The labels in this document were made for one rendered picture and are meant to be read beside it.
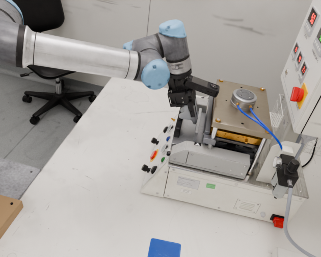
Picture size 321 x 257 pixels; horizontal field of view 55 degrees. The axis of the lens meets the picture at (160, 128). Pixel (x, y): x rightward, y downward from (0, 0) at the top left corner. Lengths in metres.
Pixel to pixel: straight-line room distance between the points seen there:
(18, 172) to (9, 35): 0.63
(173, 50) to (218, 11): 1.51
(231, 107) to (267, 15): 1.49
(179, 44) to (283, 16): 1.59
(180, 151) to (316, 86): 0.43
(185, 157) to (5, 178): 0.66
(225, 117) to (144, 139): 0.51
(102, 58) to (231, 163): 0.51
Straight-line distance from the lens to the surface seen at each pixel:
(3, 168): 1.29
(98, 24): 2.69
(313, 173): 1.49
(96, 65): 0.77
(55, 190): 1.17
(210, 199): 1.11
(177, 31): 0.92
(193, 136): 1.06
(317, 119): 0.91
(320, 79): 0.85
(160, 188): 1.11
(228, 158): 0.99
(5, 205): 1.12
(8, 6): 0.89
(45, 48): 0.76
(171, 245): 1.05
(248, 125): 0.96
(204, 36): 2.49
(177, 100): 1.02
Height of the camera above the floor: 1.65
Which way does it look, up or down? 39 degrees down
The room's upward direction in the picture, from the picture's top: 9 degrees clockwise
